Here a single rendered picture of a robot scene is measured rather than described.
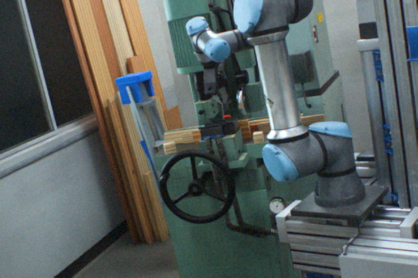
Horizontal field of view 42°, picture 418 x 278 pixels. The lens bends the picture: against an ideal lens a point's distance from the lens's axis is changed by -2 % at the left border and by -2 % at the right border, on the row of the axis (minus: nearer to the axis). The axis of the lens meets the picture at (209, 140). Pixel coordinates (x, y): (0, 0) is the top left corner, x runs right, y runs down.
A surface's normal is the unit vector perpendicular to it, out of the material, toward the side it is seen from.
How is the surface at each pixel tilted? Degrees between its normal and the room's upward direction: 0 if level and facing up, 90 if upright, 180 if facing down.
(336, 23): 90
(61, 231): 90
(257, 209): 90
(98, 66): 86
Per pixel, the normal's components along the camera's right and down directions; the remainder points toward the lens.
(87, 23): 0.89, -0.14
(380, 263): -0.59, 0.29
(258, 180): -0.23, 0.26
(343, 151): 0.40, 0.14
